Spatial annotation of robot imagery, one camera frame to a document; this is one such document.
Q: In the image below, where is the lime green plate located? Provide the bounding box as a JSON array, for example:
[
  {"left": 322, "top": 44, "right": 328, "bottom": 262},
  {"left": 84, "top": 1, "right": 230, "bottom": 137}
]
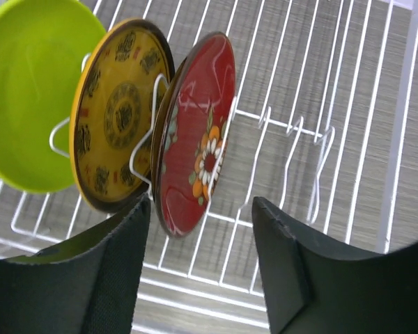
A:
[{"left": 0, "top": 0, "right": 108, "bottom": 264}]

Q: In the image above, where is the yellow patterned plate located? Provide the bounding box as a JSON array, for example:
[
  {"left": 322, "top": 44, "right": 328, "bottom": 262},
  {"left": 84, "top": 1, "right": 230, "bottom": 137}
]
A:
[{"left": 69, "top": 19, "right": 175, "bottom": 213}]

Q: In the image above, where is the red floral plate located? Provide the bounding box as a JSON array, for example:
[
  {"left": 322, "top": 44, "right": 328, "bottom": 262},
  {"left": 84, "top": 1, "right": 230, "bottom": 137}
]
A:
[{"left": 152, "top": 31, "right": 235, "bottom": 237}]

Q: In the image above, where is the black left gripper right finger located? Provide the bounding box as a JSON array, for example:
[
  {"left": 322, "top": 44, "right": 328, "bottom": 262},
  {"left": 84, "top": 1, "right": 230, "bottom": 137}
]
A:
[{"left": 251, "top": 197, "right": 418, "bottom": 333}]

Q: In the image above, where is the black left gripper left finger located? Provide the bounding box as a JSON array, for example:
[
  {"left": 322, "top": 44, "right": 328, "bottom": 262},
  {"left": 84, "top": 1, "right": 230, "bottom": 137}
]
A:
[{"left": 0, "top": 195, "right": 150, "bottom": 333}]

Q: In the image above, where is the white wire dish rack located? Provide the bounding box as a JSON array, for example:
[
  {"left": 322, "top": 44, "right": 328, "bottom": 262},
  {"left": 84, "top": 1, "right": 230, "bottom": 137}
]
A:
[{"left": 0, "top": 0, "right": 418, "bottom": 330}]

